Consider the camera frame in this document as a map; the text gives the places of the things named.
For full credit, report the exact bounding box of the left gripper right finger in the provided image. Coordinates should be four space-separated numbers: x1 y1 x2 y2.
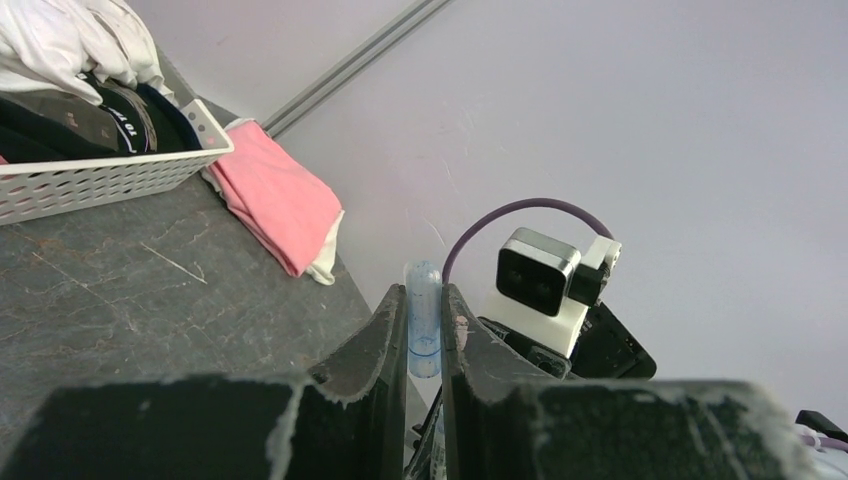
441 285 816 479

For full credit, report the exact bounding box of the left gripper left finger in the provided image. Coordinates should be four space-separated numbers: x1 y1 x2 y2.
1 285 407 479

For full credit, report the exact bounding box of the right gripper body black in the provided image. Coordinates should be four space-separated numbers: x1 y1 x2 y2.
479 304 657 380

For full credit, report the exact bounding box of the clear blue pen cap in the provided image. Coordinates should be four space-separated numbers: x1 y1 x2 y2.
404 261 442 379

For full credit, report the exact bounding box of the white folded cloth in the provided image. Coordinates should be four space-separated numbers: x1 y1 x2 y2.
201 117 347 287

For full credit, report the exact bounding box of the black cloth in basket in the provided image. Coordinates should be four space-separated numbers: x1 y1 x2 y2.
1 72 202 164

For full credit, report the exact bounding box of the white plastic basket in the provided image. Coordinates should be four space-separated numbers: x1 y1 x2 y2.
1 99 234 225

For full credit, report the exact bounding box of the white cloth in basket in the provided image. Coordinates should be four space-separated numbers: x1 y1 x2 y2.
1 1 176 105

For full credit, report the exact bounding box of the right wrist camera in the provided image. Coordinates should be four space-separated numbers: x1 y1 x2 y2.
482 227 622 357

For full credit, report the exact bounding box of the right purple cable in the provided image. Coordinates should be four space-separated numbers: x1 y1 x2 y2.
441 197 616 286

